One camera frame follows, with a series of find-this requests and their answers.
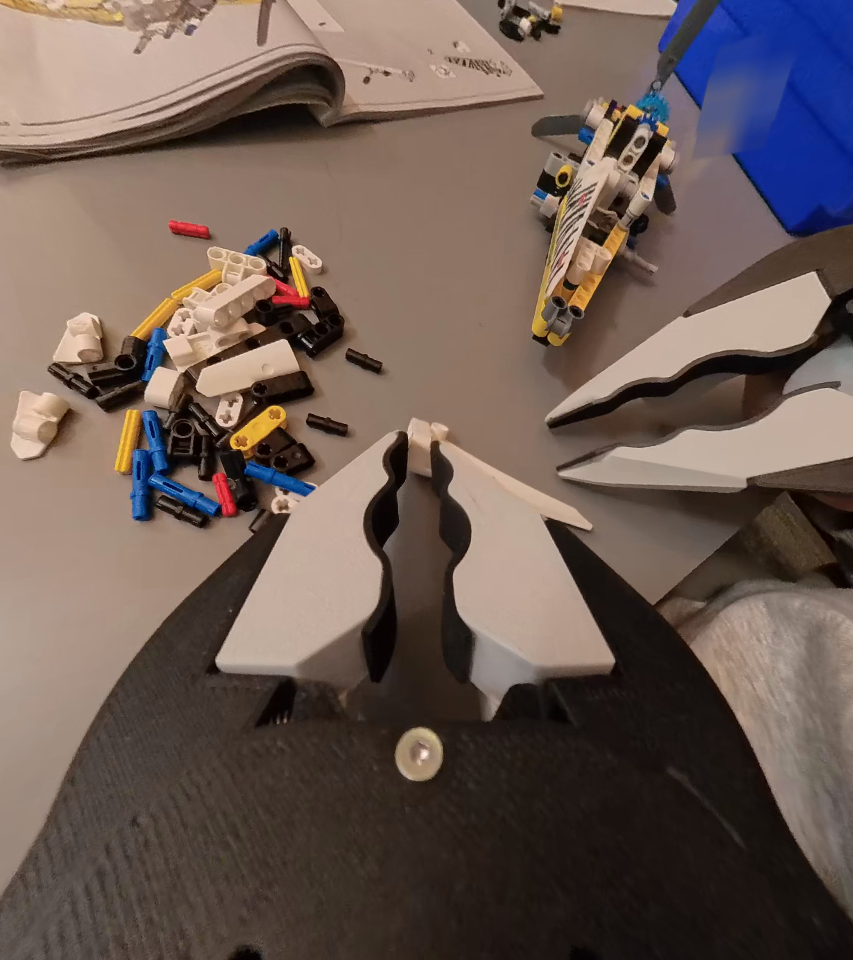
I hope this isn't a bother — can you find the person's right forearm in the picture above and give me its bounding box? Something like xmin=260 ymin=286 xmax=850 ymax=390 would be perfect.
xmin=659 ymin=517 xmax=853 ymax=960

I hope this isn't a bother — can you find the white lego wing piece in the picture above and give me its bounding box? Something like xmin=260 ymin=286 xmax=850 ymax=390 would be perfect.
xmin=405 ymin=418 xmax=594 ymax=534

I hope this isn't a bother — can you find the pile of loose lego pieces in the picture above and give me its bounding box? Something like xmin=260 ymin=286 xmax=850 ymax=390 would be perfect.
xmin=47 ymin=225 xmax=347 ymax=535

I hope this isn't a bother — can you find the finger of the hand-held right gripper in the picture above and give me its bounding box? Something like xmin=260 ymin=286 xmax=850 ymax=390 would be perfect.
xmin=556 ymin=382 xmax=853 ymax=495
xmin=544 ymin=270 xmax=853 ymax=432

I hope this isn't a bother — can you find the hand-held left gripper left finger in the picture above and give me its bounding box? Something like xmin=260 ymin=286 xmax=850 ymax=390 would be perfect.
xmin=213 ymin=429 xmax=410 ymax=684

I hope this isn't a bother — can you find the blue plastic bin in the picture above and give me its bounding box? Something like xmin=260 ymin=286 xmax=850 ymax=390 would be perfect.
xmin=657 ymin=0 xmax=853 ymax=237

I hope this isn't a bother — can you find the lego airplane model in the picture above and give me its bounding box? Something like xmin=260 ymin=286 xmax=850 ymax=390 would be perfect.
xmin=530 ymin=0 xmax=722 ymax=348

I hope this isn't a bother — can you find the open lego instruction booklet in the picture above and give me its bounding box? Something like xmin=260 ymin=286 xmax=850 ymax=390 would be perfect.
xmin=0 ymin=0 xmax=545 ymax=169

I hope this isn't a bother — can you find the white curved lego piece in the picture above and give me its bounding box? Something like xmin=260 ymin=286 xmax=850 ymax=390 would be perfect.
xmin=10 ymin=390 xmax=71 ymax=461
xmin=53 ymin=312 xmax=105 ymax=366

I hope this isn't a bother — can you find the small lego subassembly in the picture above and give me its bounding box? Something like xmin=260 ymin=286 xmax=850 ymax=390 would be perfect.
xmin=497 ymin=0 xmax=565 ymax=42

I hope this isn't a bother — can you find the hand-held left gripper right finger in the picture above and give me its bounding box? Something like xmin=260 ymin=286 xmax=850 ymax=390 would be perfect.
xmin=428 ymin=439 xmax=617 ymax=720

